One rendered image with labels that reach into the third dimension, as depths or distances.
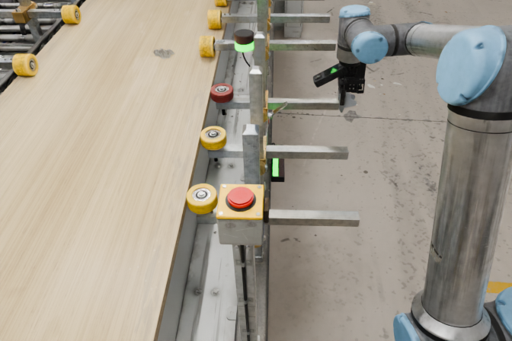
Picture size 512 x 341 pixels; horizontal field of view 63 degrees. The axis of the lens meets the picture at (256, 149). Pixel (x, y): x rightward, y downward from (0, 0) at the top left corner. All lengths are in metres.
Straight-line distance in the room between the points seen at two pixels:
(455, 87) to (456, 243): 0.29
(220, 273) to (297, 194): 1.13
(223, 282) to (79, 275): 0.43
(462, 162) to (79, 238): 0.84
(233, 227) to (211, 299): 0.62
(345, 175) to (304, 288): 0.77
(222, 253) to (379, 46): 0.76
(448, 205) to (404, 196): 1.62
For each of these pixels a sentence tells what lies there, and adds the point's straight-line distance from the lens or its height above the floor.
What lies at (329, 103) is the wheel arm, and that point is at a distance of 1.50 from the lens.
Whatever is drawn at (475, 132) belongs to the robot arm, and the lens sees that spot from 0.74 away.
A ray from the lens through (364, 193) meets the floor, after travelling 2.39.
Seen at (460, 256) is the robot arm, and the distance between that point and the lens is 0.85.
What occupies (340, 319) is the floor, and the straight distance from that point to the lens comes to 1.94.
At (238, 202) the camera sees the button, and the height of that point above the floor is 1.23.
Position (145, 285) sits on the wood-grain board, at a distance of 0.97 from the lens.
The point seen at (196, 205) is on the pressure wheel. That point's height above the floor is 0.91.
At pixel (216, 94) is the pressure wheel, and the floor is 0.91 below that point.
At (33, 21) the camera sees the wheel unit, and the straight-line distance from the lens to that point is 2.28.
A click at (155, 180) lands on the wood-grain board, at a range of 1.17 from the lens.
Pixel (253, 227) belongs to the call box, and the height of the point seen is 1.20.
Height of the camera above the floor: 1.70
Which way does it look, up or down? 41 degrees down
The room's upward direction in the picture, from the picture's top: 1 degrees counter-clockwise
